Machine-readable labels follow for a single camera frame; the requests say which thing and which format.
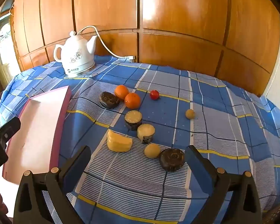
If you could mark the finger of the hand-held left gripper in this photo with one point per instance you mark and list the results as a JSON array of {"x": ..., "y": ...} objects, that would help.
[{"x": 8, "y": 128}]

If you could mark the small tan round fruit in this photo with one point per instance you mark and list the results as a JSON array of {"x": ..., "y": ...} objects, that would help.
[{"x": 190, "y": 114}]

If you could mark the window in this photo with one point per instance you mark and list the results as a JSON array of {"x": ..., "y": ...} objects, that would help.
[{"x": 3, "y": 46}]

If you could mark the red cherry tomato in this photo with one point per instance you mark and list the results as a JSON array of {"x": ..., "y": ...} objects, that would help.
[{"x": 154, "y": 95}]

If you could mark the wooden panelled wardrobe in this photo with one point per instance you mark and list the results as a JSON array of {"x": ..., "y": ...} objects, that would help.
[{"x": 177, "y": 28}]

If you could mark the orange tangerine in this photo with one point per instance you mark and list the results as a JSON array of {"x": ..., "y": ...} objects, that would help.
[
  {"x": 132, "y": 100},
  {"x": 120, "y": 91}
]

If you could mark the large tan round fruit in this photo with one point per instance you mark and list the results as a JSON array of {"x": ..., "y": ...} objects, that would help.
[{"x": 152, "y": 150}]

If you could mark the blue plaid tablecloth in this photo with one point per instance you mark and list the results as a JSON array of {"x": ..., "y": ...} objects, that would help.
[{"x": 212, "y": 126}]

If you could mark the pink rectangular tray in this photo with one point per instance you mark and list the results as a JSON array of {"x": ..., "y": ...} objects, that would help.
[{"x": 37, "y": 126}]

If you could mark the white ceramic electric kettle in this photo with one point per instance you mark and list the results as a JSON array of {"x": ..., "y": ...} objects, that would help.
[{"x": 77, "y": 56}]

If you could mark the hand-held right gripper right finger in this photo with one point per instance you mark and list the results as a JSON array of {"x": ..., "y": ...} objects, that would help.
[{"x": 198, "y": 168}]

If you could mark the yellow fruit chunk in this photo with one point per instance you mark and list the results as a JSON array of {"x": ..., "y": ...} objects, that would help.
[{"x": 119, "y": 143}]

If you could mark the brown wooden furniture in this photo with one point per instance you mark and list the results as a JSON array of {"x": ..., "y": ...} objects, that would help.
[{"x": 278, "y": 214}]

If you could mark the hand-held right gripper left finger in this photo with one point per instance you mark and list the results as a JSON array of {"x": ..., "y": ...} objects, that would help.
[{"x": 77, "y": 170}]

